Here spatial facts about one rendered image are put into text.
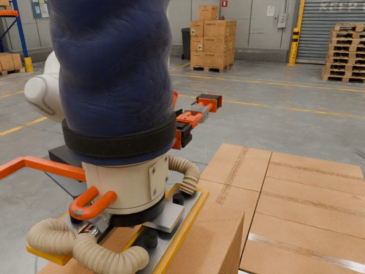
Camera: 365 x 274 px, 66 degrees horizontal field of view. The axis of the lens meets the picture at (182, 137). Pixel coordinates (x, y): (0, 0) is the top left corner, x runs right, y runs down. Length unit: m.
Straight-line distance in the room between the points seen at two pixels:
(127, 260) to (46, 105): 0.49
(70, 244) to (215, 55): 7.87
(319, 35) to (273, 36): 1.41
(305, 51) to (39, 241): 10.19
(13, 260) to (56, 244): 1.80
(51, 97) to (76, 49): 0.38
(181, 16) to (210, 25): 3.42
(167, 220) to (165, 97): 0.27
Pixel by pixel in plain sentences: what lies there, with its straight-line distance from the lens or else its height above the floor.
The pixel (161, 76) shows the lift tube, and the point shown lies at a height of 1.43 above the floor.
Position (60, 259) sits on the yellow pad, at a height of 1.09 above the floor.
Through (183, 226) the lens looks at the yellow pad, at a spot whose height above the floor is 1.09.
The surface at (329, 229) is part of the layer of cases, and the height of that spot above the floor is 0.54.
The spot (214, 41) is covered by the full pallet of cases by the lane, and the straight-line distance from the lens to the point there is 8.24.
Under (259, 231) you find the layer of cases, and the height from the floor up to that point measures 0.54.
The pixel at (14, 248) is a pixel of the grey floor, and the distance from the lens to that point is 2.46.
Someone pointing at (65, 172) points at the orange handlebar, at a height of 1.20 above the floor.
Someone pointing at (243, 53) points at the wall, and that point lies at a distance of 10.68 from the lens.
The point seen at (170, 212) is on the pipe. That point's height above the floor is 1.12.
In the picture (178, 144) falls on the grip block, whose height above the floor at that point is 1.19.
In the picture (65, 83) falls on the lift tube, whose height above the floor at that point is 1.42.
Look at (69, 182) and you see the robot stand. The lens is 1.54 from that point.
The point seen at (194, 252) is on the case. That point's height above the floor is 0.95.
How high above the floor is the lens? 1.53
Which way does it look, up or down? 24 degrees down
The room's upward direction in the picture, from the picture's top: straight up
